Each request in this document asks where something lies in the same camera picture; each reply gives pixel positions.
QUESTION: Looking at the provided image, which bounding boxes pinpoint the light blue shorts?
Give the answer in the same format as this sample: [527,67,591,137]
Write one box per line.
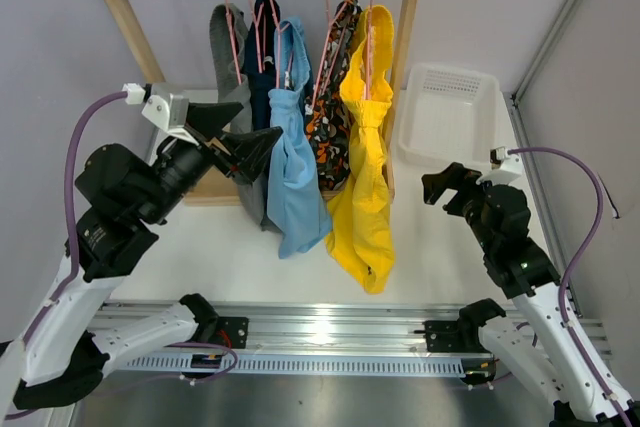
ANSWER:
[267,17,332,259]

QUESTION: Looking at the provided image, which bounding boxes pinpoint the camouflage patterned shorts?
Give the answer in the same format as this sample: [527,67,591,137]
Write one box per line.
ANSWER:
[304,0,362,191]

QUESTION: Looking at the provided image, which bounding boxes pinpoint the yellow shorts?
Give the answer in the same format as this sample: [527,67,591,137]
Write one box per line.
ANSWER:
[325,5,395,294]

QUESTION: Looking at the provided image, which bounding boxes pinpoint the pink hanger of blue shorts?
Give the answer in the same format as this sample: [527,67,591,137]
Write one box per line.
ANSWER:
[269,0,286,89]

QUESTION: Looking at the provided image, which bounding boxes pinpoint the pink hanger of camouflage shorts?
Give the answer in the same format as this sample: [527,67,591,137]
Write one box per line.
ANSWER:
[305,0,344,118]

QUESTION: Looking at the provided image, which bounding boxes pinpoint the pink hanger of yellow shorts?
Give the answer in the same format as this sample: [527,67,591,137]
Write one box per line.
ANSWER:
[364,0,374,100]

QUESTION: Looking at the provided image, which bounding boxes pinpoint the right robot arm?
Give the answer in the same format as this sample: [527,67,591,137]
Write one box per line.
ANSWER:
[421,162,639,426]

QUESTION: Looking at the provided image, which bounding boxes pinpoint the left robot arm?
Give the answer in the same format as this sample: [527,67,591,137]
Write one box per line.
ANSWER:
[1,97,283,420]

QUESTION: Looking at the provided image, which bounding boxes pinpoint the navy blue shorts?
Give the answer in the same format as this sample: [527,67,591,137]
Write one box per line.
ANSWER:
[244,0,280,130]

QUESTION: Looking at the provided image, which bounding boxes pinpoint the grey shorts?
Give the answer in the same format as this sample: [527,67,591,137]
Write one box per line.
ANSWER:
[209,3,280,233]

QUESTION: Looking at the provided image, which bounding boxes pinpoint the pink hanger of navy shorts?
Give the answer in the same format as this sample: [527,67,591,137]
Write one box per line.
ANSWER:
[249,0,264,74]

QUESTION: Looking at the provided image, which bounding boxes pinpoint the pink hanger of grey shorts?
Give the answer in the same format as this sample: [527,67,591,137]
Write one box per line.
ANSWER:
[224,0,242,85]

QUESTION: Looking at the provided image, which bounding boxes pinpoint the white plastic basket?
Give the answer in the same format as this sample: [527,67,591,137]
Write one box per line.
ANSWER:
[397,63,500,171]

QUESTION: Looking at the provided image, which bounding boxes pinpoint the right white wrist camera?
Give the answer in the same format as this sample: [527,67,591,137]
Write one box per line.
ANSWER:
[476,147,524,185]

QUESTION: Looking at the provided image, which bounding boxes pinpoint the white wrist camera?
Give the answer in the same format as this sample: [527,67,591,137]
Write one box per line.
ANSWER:
[476,147,524,185]
[122,83,198,145]

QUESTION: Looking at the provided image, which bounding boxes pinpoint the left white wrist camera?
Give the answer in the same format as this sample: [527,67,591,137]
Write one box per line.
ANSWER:
[122,83,198,145]

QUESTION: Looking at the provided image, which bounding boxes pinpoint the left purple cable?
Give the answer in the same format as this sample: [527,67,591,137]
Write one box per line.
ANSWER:
[3,91,130,421]

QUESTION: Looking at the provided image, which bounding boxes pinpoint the aluminium mounting rail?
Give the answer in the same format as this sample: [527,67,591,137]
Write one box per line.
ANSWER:
[69,299,614,359]

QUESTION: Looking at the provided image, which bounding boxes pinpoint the slotted cable duct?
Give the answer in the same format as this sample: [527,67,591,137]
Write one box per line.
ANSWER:
[121,352,465,378]

